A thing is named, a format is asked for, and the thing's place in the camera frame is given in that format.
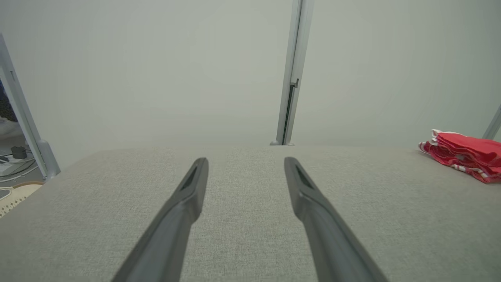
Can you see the red shirt with white sleeves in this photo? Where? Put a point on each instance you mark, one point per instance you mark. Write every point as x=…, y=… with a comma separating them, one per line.
x=481, y=174

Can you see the grey partition post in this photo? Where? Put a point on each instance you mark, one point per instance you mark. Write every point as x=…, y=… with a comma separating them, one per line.
x=23, y=117
x=493, y=123
x=295, y=58

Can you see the cream perforated laundry basket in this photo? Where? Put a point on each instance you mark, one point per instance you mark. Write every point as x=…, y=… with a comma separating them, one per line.
x=15, y=196

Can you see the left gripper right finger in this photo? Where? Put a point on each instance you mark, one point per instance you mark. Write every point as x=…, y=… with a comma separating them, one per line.
x=328, y=235

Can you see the black power adapter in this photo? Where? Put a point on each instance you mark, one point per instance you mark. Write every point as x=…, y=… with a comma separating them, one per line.
x=18, y=152

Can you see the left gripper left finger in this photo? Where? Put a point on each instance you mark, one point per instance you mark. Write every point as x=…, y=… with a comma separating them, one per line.
x=176, y=227

